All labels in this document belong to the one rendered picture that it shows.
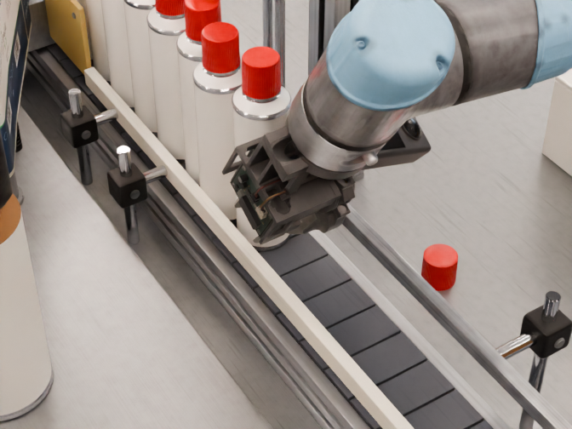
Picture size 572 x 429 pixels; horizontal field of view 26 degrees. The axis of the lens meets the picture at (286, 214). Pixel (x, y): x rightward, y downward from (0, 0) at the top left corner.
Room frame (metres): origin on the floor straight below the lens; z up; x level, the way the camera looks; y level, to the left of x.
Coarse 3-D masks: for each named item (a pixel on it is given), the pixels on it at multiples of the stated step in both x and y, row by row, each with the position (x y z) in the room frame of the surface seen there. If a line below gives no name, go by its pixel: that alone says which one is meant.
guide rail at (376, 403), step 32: (96, 96) 1.06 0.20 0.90; (128, 128) 1.00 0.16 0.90; (160, 160) 0.94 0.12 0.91; (192, 192) 0.88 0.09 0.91; (224, 224) 0.84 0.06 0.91; (256, 256) 0.80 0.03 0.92; (288, 288) 0.76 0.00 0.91; (320, 352) 0.69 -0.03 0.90; (352, 384) 0.65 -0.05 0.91; (384, 416) 0.62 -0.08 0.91
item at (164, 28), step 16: (160, 0) 0.98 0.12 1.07; (176, 0) 0.98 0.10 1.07; (160, 16) 0.98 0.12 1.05; (176, 16) 0.98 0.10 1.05; (160, 32) 0.97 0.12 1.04; (176, 32) 0.97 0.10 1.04; (160, 48) 0.97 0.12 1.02; (176, 48) 0.97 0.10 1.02; (160, 64) 0.97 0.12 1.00; (176, 64) 0.97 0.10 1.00; (160, 80) 0.97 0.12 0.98; (176, 80) 0.97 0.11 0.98; (160, 96) 0.97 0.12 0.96; (176, 96) 0.97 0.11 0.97; (160, 112) 0.98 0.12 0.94; (176, 112) 0.97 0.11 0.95; (160, 128) 0.98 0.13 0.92; (176, 128) 0.97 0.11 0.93; (176, 144) 0.97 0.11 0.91; (176, 160) 0.97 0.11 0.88
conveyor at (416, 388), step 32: (64, 64) 1.14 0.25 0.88; (224, 256) 0.85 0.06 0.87; (288, 256) 0.83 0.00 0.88; (320, 256) 0.83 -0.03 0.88; (256, 288) 0.79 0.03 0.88; (320, 288) 0.79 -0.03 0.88; (352, 288) 0.79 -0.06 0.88; (288, 320) 0.75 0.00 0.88; (320, 320) 0.75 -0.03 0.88; (352, 320) 0.75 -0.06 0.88; (384, 320) 0.75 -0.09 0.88; (352, 352) 0.71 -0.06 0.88; (384, 352) 0.71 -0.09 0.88; (416, 352) 0.71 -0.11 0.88; (384, 384) 0.68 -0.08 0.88; (416, 384) 0.68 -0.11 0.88; (448, 384) 0.68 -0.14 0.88; (416, 416) 0.64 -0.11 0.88; (448, 416) 0.64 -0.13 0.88; (480, 416) 0.64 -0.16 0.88
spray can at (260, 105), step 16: (256, 48) 0.88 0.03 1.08; (256, 64) 0.85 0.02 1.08; (272, 64) 0.85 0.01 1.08; (256, 80) 0.85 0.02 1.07; (272, 80) 0.85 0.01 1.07; (240, 96) 0.86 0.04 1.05; (256, 96) 0.85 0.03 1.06; (272, 96) 0.85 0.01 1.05; (288, 96) 0.86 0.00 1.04; (240, 112) 0.85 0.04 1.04; (256, 112) 0.84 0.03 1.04; (272, 112) 0.84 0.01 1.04; (288, 112) 0.85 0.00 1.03; (240, 128) 0.85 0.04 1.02; (256, 128) 0.84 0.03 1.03; (272, 128) 0.84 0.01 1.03; (240, 144) 0.85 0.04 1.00; (240, 208) 0.85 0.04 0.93; (240, 224) 0.85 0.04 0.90; (272, 240) 0.84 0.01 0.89
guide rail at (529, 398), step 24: (360, 216) 0.80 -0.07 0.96; (360, 240) 0.78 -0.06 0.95; (384, 240) 0.77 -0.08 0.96; (384, 264) 0.75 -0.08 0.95; (408, 264) 0.74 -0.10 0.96; (408, 288) 0.72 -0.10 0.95; (432, 288) 0.71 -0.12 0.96; (432, 312) 0.69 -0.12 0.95; (456, 312) 0.68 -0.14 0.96; (456, 336) 0.67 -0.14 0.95; (480, 336) 0.66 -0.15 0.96; (480, 360) 0.64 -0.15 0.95; (504, 360) 0.63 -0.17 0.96; (504, 384) 0.62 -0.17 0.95; (528, 384) 0.61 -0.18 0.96; (528, 408) 0.59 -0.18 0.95; (552, 408) 0.59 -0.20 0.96
